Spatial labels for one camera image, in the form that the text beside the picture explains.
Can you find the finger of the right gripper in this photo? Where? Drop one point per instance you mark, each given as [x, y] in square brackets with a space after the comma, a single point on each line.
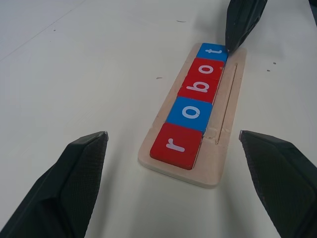
[234, 22]
[251, 15]

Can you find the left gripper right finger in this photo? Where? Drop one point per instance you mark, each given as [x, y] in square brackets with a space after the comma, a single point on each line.
[284, 188]

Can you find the blue letter o block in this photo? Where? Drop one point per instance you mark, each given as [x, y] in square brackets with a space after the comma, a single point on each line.
[178, 111]

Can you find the blue letter t block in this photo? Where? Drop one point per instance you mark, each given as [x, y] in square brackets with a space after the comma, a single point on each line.
[203, 54]

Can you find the red letter o block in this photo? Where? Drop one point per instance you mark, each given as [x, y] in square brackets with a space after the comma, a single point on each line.
[195, 67]

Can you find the wooden letter tray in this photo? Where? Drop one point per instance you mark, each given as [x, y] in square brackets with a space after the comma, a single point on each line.
[230, 99]

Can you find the red letter b block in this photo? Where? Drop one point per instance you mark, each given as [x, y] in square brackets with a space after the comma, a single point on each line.
[195, 98]

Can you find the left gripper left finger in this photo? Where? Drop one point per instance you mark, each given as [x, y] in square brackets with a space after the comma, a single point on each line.
[62, 193]

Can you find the red letter r block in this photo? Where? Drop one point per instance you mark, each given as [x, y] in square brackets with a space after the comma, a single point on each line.
[178, 160]

